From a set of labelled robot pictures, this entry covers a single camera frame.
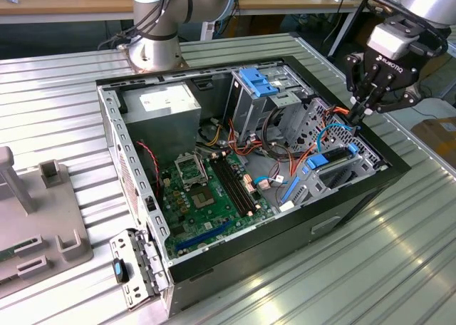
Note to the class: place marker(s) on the blue plastic bay latch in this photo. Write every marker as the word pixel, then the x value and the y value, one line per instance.
pixel 256 82

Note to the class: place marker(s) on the green RAM stick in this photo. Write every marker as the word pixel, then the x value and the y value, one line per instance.
pixel 5 256

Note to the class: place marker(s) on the blue expansion slot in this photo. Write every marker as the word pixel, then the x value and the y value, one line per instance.
pixel 203 236

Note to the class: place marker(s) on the black open PC case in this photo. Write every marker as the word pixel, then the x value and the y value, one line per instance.
pixel 285 253

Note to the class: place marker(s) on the wooden desk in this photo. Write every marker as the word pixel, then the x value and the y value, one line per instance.
pixel 285 2
pixel 53 4

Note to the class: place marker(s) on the hard disk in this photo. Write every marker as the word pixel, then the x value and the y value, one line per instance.
pixel 315 162

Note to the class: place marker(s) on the grey parts rack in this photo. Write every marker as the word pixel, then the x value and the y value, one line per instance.
pixel 46 211

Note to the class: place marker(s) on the blue black bracket latch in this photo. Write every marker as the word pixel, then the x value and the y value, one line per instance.
pixel 119 269

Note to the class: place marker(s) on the green motherboard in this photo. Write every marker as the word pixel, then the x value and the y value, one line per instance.
pixel 213 211

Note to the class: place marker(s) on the white side table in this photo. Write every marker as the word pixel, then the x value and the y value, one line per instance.
pixel 438 109

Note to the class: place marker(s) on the large brown cardboard box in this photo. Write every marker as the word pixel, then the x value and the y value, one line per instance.
pixel 361 32

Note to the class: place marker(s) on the metal card retention bracket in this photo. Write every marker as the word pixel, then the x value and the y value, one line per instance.
pixel 121 243

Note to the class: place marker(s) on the grey power supply unit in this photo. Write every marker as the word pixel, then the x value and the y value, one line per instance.
pixel 160 125

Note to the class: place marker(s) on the tall metal drive bay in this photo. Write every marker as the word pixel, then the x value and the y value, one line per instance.
pixel 249 114

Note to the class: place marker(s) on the grey metal disk bay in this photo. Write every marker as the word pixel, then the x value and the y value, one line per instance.
pixel 304 187

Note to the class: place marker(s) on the CPU socket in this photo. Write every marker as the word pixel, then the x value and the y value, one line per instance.
pixel 203 197

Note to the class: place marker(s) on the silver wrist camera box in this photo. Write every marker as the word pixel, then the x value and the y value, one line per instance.
pixel 388 41

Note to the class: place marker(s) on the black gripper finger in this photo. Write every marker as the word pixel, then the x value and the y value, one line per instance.
pixel 386 86
pixel 356 75

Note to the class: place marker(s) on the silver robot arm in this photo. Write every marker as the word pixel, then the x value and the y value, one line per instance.
pixel 153 50

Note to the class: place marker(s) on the brown square base plate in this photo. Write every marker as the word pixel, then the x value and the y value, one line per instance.
pixel 181 66

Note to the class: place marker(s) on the black RAM slot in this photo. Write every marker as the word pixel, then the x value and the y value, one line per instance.
pixel 242 186
pixel 229 186
pixel 234 186
pixel 238 186

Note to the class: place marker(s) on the cardboard box with label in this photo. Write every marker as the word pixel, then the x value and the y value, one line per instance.
pixel 436 139

